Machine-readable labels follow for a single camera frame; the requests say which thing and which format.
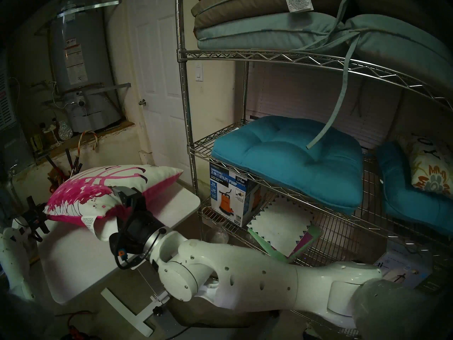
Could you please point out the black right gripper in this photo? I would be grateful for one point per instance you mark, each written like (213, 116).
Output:
(138, 236)

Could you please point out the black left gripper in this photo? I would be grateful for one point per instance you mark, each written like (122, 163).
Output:
(33, 224)

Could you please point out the pink flamingo throw cushion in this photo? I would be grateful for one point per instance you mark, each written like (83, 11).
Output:
(88, 190)

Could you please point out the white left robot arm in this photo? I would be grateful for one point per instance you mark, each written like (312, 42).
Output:
(14, 258)

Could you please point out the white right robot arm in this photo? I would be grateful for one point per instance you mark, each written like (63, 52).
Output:
(247, 272)

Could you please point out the teal tufted seat cushion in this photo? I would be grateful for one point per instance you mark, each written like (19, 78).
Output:
(283, 158)
(407, 201)

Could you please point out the light blue seat cushion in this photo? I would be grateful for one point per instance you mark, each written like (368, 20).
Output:
(269, 31)

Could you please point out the tan seat cushion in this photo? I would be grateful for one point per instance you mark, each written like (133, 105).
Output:
(247, 3)
(400, 6)

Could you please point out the light blue cushion with ties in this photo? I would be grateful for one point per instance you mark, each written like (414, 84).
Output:
(396, 45)

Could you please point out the orange plastic bucket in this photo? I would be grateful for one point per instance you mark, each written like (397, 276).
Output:
(56, 180)

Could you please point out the white folding table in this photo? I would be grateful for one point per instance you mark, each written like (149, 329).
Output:
(78, 265)

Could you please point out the clear glass bowl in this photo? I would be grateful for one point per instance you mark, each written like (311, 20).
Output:
(219, 233)

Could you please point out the utility pump cardboard box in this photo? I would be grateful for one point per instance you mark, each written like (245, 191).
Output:
(226, 190)

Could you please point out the silver door knob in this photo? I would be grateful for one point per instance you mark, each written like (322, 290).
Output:
(142, 102)

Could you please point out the grey furnace cabinet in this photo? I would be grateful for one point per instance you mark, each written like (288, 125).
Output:
(7, 105)

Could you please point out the white panel door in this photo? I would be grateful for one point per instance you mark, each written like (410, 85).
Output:
(155, 77)

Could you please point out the green paper folder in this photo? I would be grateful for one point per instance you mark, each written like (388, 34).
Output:
(265, 244)

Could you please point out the white paper with zigzag edge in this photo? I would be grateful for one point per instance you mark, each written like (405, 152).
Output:
(279, 226)

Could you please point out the grey water heater tank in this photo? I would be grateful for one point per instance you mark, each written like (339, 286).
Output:
(78, 41)

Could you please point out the purple paper sheet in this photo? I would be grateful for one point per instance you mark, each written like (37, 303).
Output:
(302, 245)

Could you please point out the printed box with Chinese characters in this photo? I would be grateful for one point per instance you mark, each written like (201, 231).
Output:
(407, 268)

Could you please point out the floral print throw pillow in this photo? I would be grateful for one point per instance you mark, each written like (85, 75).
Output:
(431, 169)

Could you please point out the crumpled silver foil duct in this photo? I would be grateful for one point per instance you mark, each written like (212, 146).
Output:
(65, 131)

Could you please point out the white wall light switch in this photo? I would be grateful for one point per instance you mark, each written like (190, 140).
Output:
(199, 72)

